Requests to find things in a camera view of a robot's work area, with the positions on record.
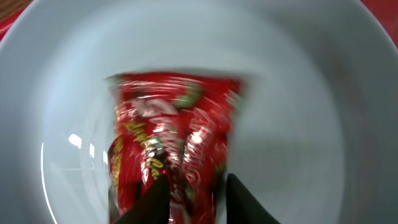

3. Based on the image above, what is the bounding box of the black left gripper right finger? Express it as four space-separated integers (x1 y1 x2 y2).
225 174 280 224

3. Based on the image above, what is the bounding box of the red snack wrapper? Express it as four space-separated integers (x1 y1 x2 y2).
107 71 242 223

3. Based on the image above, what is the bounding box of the light blue plate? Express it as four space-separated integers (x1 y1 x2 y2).
1 0 397 223

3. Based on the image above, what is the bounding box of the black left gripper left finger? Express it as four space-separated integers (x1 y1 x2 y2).
114 174 170 224

